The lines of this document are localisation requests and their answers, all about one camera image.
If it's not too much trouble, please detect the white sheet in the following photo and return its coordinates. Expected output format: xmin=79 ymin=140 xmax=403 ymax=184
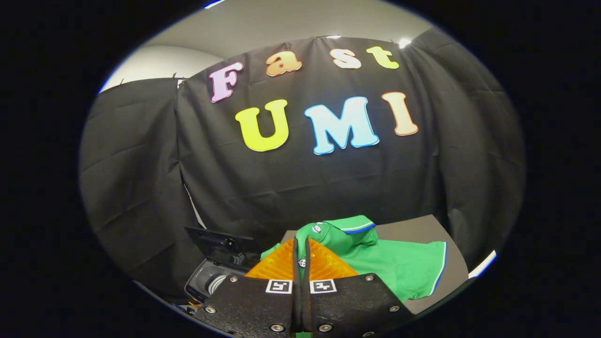
xmin=468 ymin=250 xmax=497 ymax=279

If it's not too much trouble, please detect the grey cabinet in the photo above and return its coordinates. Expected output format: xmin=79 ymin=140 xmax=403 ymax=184
xmin=281 ymin=215 xmax=470 ymax=315

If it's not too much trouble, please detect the black backdrop cloth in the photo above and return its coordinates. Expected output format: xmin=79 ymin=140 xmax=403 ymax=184
xmin=79 ymin=27 xmax=525 ymax=301

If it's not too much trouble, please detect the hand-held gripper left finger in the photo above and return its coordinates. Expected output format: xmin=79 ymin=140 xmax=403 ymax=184
xmin=195 ymin=237 xmax=302 ymax=338

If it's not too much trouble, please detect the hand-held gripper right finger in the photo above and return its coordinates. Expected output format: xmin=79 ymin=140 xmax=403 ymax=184
xmin=302 ymin=237 xmax=415 ymax=338

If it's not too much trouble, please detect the green polo shirt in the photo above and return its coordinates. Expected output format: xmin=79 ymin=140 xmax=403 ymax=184
xmin=261 ymin=215 xmax=447 ymax=302

